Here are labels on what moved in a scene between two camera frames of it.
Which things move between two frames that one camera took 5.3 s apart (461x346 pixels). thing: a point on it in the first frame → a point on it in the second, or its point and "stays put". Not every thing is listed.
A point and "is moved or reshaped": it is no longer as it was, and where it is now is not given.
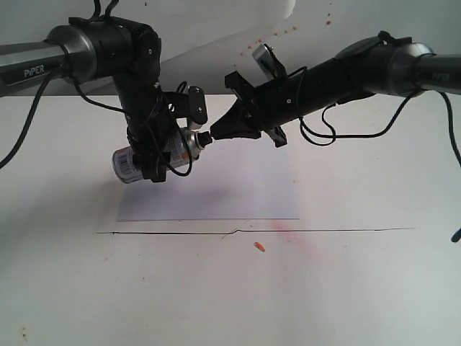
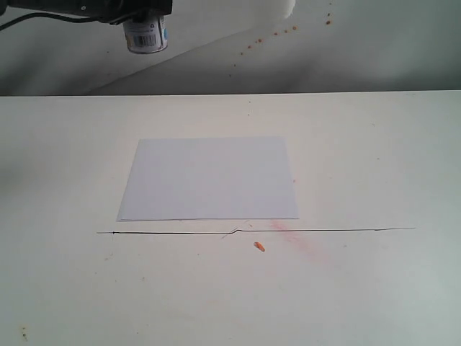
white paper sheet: (230, 179) stays put
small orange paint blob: (260, 246) stays put
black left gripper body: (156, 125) → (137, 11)
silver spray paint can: (185, 148) is moved or reshaped
